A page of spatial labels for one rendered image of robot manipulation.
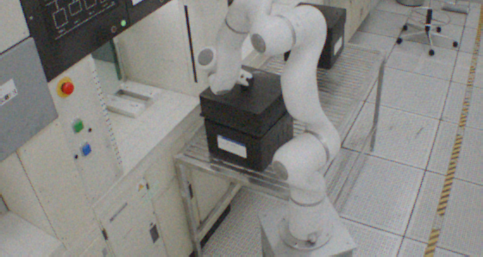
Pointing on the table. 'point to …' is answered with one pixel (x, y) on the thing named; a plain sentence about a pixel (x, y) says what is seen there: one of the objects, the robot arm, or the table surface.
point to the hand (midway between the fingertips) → (246, 82)
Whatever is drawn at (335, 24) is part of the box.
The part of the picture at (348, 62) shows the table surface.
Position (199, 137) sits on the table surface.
